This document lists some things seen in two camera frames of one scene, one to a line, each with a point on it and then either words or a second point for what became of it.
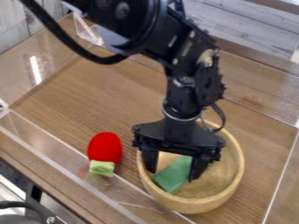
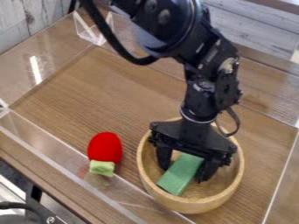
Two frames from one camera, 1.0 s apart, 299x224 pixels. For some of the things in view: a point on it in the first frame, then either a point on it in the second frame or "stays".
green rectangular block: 174,175 stays
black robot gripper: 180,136 to 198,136
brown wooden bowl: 216,187 stays
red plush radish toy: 105,151 stays
